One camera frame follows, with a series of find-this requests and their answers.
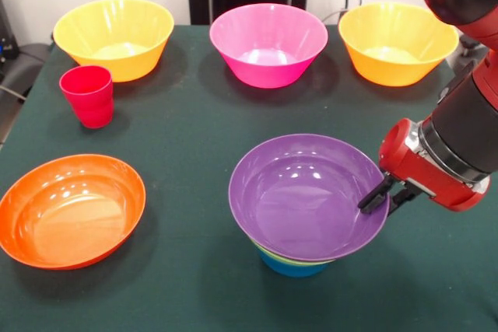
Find grey office chair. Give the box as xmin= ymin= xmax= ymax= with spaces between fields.
xmin=0 ymin=43 xmax=54 ymax=100

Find black computer equipment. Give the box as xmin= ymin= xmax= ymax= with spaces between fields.
xmin=0 ymin=0 xmax=19 ymax=63

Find orange shallow bowl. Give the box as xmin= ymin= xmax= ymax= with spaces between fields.
xmin=0 ymin=153 xmax=147 ymax=271

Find yellow-orange large bowl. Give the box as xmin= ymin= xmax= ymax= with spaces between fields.
xmin=52 ymin=0 xmax=175 ymax=83
xmin=338 ymin=1 xmax=460 ymax=87

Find dark green tablecloth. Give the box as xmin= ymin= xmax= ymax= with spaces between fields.
xmin=0 ymin=24 xmax=498 ymax=332

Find large green bowl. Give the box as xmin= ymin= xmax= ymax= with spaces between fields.
xmin=252 ymin=242 xmax=335 ymax=267

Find purple bowl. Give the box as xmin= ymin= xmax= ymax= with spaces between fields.
xmin=228 ymin=133 xmax=391 ymax=263

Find red cup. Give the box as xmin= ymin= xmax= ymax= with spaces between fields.
xmin=58 ymin=65 xmax=114 ymax=130

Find pink large bowl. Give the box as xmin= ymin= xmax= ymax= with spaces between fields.
xmin=209 ymin=3 xmax=329 ymax=89

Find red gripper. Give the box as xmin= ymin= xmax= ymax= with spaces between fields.
xmin=357 ymin=117 xmax=491 ymax=218

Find blue bowl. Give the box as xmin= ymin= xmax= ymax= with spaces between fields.
xmin=257 ymin=248 xmax=330 ymax=278

